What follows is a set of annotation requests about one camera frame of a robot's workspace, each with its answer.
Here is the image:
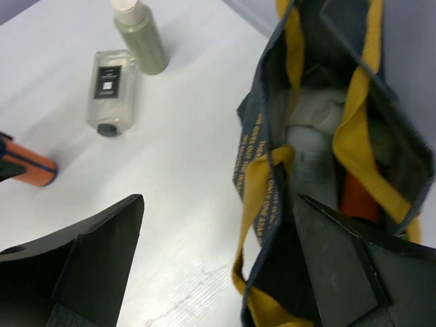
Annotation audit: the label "frosted white bottle black cap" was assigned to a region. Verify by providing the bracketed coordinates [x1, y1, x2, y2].
[287, 125, 338, 212]

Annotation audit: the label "orange bottle blue cap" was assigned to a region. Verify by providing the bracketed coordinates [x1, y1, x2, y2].
[1, 132, 58, 187]

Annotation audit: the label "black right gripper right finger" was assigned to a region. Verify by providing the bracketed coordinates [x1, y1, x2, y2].
[294, 194, 435, 326]

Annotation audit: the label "clear square bottle black label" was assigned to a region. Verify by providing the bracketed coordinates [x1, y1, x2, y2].
[86, 50, 138, 138]

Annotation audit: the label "orange spray bottle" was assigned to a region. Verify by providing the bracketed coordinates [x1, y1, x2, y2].
[340, 172, 380, 226]

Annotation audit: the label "green bottle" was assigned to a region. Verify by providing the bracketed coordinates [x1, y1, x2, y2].
[110, 0, 169, 75]

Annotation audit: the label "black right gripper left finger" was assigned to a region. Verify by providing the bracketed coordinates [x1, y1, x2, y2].
[1, 194, 144, 326]

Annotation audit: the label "navy canvas bag yellow handles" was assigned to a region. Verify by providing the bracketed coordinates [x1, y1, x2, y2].
[232, 1, 435, 326]

